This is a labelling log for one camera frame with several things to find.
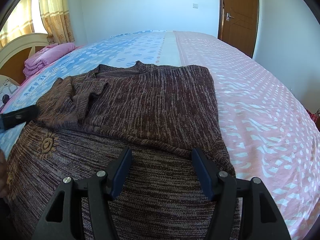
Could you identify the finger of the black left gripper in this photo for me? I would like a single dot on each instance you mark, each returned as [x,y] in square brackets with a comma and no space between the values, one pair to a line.
[15,118]

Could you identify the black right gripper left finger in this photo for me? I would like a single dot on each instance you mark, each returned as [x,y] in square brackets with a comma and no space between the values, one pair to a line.
[62,216]

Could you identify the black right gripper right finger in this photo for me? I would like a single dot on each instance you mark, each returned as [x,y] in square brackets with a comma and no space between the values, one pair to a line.
[260,216]

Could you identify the brown knit sweater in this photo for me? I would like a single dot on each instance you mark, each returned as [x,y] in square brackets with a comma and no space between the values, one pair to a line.
[85,121]

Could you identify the person's left hand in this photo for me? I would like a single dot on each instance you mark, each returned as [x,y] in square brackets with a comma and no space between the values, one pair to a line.
[4,189]

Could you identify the white patterned pillow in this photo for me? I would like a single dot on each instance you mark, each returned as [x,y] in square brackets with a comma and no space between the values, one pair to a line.
[8,87]

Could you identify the folded pink blanket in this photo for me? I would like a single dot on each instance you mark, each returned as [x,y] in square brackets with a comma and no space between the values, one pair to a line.
[44,57]

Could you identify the cream wooden headboard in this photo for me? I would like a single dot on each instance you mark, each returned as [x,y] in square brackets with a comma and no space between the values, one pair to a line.
[14,54]

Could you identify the blue and pink bedsheet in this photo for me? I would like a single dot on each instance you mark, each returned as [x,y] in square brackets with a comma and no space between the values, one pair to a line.
[267,131]

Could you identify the yellow patterned curtain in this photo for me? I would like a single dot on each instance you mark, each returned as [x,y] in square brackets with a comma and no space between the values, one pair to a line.
[50,17]

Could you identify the brown wooden door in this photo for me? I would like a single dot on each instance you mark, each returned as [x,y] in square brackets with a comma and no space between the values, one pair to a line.
[240,32]

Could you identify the silver door handle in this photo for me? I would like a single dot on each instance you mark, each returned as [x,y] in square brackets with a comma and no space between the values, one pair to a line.
[229,17]

